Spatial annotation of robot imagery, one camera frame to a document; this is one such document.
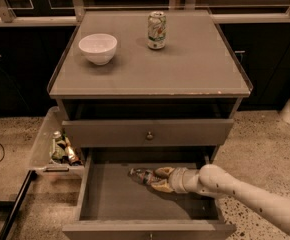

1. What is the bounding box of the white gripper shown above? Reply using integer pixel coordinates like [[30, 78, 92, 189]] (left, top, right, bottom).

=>
[[151, 167, 202, 194]]

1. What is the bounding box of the clear plastic water bottle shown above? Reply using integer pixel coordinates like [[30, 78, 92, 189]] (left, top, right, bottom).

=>
[[128, 168, 164, 186]]

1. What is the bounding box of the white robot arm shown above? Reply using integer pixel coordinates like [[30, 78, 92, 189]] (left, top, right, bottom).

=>
[[151, 164, 290, 236]]

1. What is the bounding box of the brass top drawer knob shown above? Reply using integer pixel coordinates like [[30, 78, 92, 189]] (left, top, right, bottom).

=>
[[146, 132, 154, 141]]

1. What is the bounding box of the grey top drawer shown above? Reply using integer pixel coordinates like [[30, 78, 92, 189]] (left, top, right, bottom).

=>
[[62, 119, 234, 147]]

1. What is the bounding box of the open grey middle drawer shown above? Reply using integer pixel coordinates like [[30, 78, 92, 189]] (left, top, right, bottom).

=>
[[63, 147, 236, 240]]

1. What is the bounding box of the grey drawer cabinet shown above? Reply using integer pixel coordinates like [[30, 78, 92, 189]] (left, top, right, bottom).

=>
[[46, 9, 253, 240]]

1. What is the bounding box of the small bottle in bin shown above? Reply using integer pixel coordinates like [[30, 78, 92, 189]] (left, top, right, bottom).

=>
[[51, 131, 64, 161]]

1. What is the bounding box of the clear plastic storage bin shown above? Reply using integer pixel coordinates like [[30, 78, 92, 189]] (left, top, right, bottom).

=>
[[29, 106, 84, 179]]

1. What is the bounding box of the white ceramic bowl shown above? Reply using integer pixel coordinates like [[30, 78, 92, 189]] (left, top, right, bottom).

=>
[[78, 34, 118, 65]]

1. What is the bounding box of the green white soda can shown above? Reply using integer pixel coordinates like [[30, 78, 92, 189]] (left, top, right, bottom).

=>
[[148, 11, 167, 50]]

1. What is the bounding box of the white metal railing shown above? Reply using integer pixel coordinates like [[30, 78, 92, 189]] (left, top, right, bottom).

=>
[[0, 0, 290, 28]]

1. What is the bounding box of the black floor rail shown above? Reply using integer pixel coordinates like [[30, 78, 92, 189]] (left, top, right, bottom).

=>
[[0, 170, 37, 240]]

